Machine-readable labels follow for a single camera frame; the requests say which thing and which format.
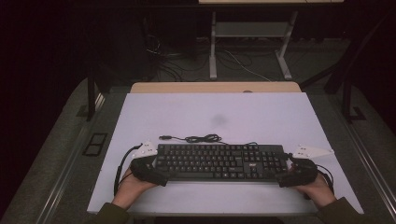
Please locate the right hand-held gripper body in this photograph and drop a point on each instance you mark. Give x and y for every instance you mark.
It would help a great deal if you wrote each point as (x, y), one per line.
(303, 171)

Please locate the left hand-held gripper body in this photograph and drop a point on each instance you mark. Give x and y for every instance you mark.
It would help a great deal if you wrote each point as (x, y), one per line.
(143, 151)

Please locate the black computer keyboard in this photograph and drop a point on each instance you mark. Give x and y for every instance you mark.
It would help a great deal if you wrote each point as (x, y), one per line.
(218, 161)

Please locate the person's right hand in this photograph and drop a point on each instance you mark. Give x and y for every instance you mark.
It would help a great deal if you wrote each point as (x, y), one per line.
(317, 189)

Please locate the person's left hand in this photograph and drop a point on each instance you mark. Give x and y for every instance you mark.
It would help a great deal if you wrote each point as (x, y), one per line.
(130, 189)

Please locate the black floor socket cover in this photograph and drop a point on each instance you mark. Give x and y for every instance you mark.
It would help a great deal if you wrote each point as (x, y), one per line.
(95, 144)

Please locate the black metal stand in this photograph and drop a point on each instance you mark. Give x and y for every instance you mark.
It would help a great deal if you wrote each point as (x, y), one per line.
(347, 93)
(91, 93)

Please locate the wooden table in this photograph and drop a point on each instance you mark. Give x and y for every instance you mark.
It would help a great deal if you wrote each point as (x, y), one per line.
(202, 87)

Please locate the white metal desk frame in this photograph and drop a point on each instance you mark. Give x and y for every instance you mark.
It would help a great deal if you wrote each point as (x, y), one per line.
(213, 62)

